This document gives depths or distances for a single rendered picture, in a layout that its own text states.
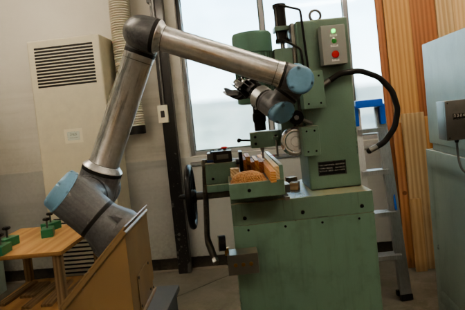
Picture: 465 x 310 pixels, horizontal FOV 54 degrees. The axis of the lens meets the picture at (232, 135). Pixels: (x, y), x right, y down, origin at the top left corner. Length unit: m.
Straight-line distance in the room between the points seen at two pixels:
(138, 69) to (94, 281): 0.72
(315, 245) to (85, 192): 0.93
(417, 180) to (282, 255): 1.57
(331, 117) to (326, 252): 0.56
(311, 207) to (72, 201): 0.92
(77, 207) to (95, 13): 2.33
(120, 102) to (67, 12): 2.16
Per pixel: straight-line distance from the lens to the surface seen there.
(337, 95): 1.98
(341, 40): 1.94
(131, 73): 1.67
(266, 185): 1.73
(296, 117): 1.89
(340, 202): 1.90
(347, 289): 2.01
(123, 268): 1.45
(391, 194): 2.82
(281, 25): 2.04
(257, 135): 2.00
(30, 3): 3.91
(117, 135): 1.70
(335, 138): 1.98
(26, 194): 3.92
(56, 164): 3.44
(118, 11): 3.44
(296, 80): 1.48
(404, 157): 3.28
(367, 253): 1.99
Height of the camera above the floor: 1.17
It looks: 3 degrees down
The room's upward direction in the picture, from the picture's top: 6 degrees counter-clockwise
